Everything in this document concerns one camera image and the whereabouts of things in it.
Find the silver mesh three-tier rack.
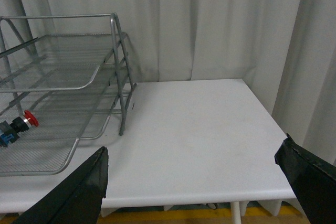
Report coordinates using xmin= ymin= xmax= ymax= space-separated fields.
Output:
xmin=1 ymin=13 xmax=136 ymax=177

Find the red emergency stop button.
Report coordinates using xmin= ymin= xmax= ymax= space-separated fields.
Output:
xmin=1 ymin=110 xmax=39 ymax=147

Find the white table leg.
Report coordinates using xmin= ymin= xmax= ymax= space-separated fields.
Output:
xmin=230 ymin=201 xmax=242 ymax=224

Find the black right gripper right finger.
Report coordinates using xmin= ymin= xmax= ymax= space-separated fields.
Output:
xmin=275 ymin=135 xmax=335 ymax=223

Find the white curtain backdrop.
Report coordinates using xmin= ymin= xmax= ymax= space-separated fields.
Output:
xmin=1 ymin=0 xmax=335 ymax=163

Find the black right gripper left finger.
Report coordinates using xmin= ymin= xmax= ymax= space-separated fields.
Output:
xmin=16 ymin=146 xmax=109 ymax=223

